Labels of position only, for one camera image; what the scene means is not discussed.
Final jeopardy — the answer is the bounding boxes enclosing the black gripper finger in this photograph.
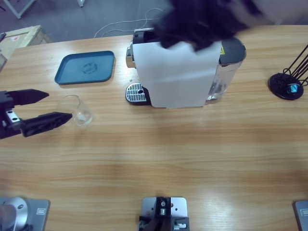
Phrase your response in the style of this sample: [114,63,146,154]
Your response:
[160,36,186,49]
[12,89,50,106]
[20,112,73,138]
[192,39,215,52]

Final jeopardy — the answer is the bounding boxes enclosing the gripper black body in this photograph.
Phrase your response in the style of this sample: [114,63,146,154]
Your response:
[154,0,272,40]
[0,90,25,140]

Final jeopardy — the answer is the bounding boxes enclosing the white capsule coffee machine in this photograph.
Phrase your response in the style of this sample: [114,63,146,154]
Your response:
[125,27,222,109]

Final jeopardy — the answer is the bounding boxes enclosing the clear drinking glass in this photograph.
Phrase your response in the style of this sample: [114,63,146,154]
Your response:
[57,95,93,127]

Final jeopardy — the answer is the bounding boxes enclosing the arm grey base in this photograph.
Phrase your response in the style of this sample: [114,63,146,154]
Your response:
[293,200,308,231]
[0,196,51,231]

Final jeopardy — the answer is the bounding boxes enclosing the clear water tank black lid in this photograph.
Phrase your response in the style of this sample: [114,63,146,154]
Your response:
[206,37,247,104]

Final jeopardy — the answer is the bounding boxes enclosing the blue plastic tray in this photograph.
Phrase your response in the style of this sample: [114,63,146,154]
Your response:
[54,50,116,86]

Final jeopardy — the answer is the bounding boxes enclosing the wooden crate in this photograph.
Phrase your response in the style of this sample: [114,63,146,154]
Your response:
[0,25,52,73]

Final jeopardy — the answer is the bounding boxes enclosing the white floor cable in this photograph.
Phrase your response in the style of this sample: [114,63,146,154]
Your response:
[93,7,169,39]

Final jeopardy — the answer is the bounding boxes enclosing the white metal table frame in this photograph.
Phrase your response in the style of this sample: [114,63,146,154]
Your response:
[0,0,37,19]

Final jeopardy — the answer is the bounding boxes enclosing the black wire capsule holder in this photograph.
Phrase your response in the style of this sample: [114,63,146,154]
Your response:
[268,43,308,101]

